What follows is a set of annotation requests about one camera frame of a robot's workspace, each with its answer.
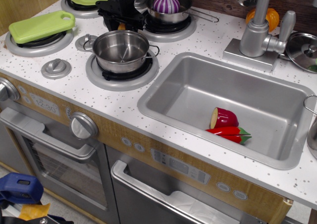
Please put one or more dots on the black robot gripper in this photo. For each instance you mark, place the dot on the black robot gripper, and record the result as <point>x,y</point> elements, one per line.
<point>120,10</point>

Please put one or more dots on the yellow toy corn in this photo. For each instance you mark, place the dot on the yellow toy corn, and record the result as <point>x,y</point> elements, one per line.
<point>122,26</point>

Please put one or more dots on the silver stove knob back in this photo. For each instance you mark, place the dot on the silver stove knob back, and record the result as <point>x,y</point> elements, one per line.
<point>140,4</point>

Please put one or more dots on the silver stove knob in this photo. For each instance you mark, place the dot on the silver stove knob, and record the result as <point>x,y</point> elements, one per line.
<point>56,69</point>
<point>85,43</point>
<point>140,4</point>

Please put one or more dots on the silver stove knob middle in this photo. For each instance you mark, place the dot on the silver stove knob middle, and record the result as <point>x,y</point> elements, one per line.
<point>85,43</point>

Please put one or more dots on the silver stove knob front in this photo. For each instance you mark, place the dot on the silver stove knob front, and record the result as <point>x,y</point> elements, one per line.
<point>56,69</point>

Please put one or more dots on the rear right burner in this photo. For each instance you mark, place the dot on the rear right burner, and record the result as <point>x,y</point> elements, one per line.
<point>167,28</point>

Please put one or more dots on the burner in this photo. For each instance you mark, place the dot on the burner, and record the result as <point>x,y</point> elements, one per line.
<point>167,28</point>
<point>94,74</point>
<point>38,51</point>
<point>84,12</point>

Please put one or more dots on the rear left burner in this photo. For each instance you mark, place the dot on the rear left burner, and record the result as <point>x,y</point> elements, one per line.
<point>84,12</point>

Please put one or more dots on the purple striped toy onion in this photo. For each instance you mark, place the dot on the purple striped toy onion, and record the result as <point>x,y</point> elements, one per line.
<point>166,6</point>

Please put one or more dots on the small steel saucepan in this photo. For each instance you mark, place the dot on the small steel saucepan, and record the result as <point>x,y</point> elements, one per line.
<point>182,15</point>

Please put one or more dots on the front right burner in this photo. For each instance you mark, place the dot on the front right burner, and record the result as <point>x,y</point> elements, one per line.
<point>94,74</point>

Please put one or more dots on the front left burner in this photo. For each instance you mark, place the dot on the front left burner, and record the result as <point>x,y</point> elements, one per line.
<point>38,51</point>

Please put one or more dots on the green cutting board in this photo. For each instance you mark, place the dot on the green cutting board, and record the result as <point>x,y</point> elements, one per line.
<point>38,27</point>

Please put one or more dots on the silver oven dial right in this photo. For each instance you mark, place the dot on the silver oven dial right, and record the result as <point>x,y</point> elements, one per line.
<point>82,126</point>

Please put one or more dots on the silver oven dial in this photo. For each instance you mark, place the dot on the silver oven dial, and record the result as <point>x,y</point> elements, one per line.
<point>82,126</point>
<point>8,91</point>

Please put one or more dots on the silver oven dial left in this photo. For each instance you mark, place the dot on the silver oven dial left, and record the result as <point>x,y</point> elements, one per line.
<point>8,91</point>

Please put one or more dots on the toy eggplant half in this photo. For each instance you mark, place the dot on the toy eggplant half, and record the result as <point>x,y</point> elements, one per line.
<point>223,118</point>

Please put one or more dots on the silver toy faucet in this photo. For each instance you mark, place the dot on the silver toy faucet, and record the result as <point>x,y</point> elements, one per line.
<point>258,48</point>

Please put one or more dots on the orange toy bell pepper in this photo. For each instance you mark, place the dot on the orange toy bell pepper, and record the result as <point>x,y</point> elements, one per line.
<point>272,17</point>

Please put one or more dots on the red toy chili pepper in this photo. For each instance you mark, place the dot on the red toy chili pepper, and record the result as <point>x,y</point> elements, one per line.
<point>232,133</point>

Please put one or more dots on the steel pot lid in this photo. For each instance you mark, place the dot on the steel pot lid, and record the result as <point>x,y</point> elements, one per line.
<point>301,48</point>

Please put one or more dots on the blue clamp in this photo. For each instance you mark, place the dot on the blue clamp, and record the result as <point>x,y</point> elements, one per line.
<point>20,188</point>

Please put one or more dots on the yellow tape piece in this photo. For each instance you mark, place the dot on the yellow tape piece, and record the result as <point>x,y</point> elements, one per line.
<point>33,211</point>

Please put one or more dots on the steel kettle at edge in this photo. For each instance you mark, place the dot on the steel kettle at edge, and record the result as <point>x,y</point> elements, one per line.
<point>312,133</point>

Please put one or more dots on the steel pot with handles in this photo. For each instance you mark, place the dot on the steel pot with handles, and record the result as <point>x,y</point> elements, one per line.
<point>122,51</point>

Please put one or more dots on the oven door with handle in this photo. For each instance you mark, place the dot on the oven door with handle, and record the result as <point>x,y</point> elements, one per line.
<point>75,171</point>

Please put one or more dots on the dishwasher door with handle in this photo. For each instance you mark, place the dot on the dishwasher door with handle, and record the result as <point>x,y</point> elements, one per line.
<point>145,195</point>

